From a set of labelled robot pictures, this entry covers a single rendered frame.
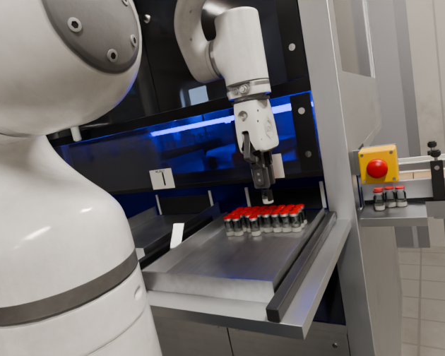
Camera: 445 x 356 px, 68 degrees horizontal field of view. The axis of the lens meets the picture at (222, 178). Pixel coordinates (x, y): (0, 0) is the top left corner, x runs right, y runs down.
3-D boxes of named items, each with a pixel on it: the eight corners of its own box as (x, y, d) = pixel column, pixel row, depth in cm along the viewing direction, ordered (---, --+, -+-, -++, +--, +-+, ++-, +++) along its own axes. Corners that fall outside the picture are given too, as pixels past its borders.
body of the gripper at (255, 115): (256, 90, 59) (267, 152, 60) (276, 90, 67) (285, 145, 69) (220, 99, 62) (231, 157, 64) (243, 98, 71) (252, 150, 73)
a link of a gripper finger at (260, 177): (258, 156, 62) (265, 191, 63) (265, 153, 65) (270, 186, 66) (244, 158, 64) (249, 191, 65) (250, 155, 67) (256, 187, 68)
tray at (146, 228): (157, 215, 115) (154, 205, 115) (220, 212, 102) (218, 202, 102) (73, 258, 87) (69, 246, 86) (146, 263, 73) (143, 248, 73)
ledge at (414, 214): (367, 208, 87) (366, 200, 87) (425, 205, 80) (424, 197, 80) (360, 227, 75) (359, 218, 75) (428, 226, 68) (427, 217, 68)
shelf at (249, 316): (147, 221, 118) (146, 216, 118) (356, 215, 83) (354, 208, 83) (10, 292, 78) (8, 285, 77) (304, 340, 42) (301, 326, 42)
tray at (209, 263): (228, 224, 90) (226, 211, 89) (325, 222, 77) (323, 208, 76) (143, 289, 61) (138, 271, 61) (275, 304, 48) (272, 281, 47)
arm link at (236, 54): (215, 89, 63) (259, 77, 59) (201, 17, 61) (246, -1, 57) (234, 89, 71) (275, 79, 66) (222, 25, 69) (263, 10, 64)
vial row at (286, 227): (233, 229, 84) (229, 212, 83) (303, 229, 75) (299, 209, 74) (229, 233, 82) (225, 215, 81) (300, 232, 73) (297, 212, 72)
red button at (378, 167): (369, 176, 72) (366, 157, 71) (389, 174, 70) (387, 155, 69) (366, 180, 69) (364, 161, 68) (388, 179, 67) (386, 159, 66)
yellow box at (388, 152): (365, 176, 78) (361, 147, 77) (399, 174, 75) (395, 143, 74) (361, 185, 72) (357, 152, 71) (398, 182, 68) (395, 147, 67)
